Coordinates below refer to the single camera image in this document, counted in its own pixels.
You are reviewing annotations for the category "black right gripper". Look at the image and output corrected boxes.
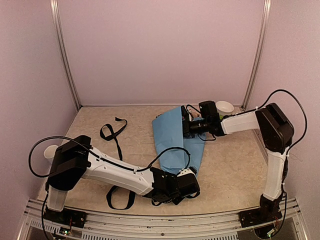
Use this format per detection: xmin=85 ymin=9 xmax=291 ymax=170
xmin=170 ymin=117 xmax=210 ymax=138

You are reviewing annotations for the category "blue wrapping paper sheet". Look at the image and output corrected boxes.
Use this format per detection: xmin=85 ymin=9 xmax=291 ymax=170
xmin=152 ymin=107 xmax=207 ymax=175

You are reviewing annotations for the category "black printed ribbon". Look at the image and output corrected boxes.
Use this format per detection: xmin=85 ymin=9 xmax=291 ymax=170
xmin=99 ymin=117 xmax=136 ymax=210

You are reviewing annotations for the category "fake flower bunch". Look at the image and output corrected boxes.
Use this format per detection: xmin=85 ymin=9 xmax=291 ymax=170
xmin=155 ymin=104 xmax=201 ymax=121

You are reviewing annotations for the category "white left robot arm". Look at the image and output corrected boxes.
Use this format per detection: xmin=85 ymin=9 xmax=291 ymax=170
xmin=43 ymin=135 xmax=200 ymax=223

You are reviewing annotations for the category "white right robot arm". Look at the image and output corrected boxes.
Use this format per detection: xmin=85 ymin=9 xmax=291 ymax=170
xmin=180 ymin=100 xmax=294 ymax=201

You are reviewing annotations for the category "white ceramic bowl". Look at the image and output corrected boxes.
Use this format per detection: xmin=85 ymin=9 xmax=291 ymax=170
xmin=215 ymin=100 xmax=235 ymax=117

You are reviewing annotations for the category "white blue paper cup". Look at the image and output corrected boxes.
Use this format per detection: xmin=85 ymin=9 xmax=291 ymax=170
xmin=43 ymin=144 xmax=59 ymax=164

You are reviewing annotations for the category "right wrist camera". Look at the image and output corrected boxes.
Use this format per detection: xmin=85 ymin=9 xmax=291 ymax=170
xmin=180 ymin=105 xmax=198 ymax=124

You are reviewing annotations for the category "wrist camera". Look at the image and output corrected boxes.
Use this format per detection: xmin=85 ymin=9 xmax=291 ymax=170
xmin=177 ymin=166 xmax=197 ymax=177
xmin=180 ymin=105 xmax=198 ymax=124

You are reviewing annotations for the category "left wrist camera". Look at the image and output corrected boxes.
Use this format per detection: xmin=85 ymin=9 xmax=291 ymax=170
xmin=177 ymin=166 xmax=197 ymax=177

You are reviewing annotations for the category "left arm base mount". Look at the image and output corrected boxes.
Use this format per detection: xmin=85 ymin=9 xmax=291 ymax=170
xmin=43 ymin=207 xmax=87 ymax=229

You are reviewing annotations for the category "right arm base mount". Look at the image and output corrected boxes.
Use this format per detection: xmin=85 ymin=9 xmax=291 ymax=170
xmin=238 ymin=192 xmax=284 ymax=228

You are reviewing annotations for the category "right corner metal post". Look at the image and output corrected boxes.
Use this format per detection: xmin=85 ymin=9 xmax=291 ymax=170
xmin=241 ymin=0 xmax=272 ymax=110

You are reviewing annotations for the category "corner metal post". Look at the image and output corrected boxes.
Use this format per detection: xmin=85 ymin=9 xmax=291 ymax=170
xmin=50 ymin=0 xmax=82 ymax=111
xmin=241 ymin=0 xmax=272 ymax=110

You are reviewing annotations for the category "aluminium table frame rail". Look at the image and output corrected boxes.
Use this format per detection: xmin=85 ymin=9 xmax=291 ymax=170
xmin=17 ymin=197 xmax=311 ymax=240

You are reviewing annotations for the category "left corner metal post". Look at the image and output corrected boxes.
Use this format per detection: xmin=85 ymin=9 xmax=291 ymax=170
xmin=50 ymin=0 xmax=82 ymax=111

